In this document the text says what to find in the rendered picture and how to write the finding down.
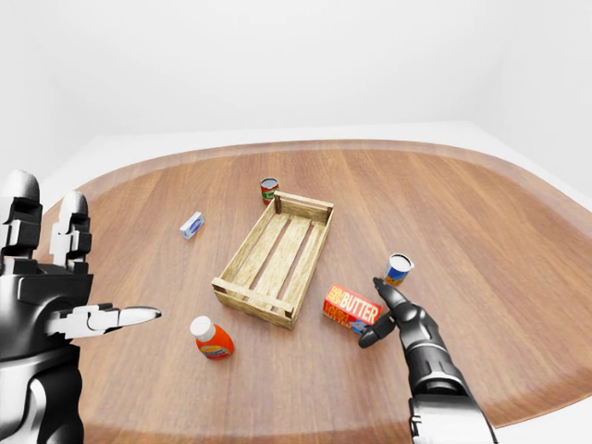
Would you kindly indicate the orange bottle with white cap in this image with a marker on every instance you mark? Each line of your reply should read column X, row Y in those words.
column 213, row 340

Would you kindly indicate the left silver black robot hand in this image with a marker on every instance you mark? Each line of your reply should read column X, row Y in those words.
column 37, row 296

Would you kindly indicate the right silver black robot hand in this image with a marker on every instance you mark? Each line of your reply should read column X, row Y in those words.
column 407, row 319

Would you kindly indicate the left silver black robot arm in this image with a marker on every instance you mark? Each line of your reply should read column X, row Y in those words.
column 37, row 402

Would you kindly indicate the blue white small box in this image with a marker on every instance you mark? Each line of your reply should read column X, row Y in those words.
column 192, row 225

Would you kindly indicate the red green tin can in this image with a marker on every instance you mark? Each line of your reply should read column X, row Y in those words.
column 268, row 191

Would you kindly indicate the wooden slat tray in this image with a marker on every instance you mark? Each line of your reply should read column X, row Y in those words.
column 275, row 259

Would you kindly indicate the red butter box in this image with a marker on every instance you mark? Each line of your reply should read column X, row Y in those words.
column 350, row 309

